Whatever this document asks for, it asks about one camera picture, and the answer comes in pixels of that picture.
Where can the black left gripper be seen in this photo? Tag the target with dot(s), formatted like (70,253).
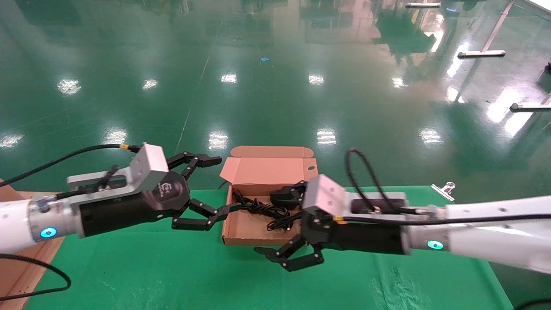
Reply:
(129,211)

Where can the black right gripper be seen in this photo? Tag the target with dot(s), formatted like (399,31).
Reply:
(357,237)

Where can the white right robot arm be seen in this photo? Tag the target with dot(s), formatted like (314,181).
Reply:
(495,232)

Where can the flat open cardboard box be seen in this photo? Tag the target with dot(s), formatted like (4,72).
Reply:
(267,172)

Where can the silver binder clip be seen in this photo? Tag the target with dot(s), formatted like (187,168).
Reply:
(443,191)

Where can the grey metal floor stand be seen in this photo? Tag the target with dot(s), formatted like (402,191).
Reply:
(482,54)
(529,106)
(424,4)

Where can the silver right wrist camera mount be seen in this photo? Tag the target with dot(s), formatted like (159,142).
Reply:
(327,193)

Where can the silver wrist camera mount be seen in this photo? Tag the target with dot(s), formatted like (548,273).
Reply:
(327,193)
(148,165)

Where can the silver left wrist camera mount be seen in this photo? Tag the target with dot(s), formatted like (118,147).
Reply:
(148,165)

